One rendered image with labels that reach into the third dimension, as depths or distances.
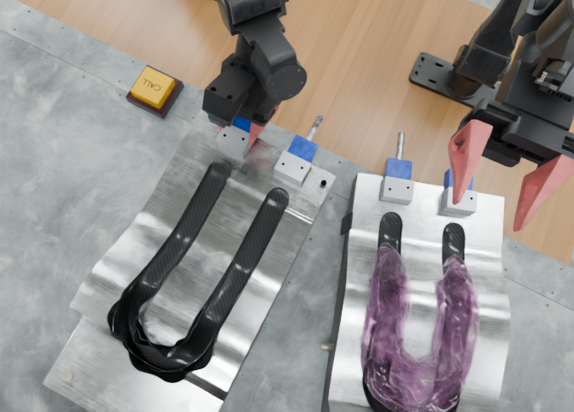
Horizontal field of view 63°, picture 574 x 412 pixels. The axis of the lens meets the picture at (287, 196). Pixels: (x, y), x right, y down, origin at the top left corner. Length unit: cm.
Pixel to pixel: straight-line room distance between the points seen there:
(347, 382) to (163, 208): 40
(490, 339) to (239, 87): 53
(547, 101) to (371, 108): 49
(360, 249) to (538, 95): 40
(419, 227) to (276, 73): 39
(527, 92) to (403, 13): 60
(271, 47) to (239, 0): 7
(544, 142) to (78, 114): 80
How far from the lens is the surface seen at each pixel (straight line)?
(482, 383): 83
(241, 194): 78
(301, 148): 79
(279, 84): 62
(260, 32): 63
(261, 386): 84
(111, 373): 82
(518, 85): 51
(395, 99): 97
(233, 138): 78
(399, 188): 81
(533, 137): 50
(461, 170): 51
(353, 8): 106
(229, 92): 64
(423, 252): 83
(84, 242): 91
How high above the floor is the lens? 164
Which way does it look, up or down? 75 degrees down
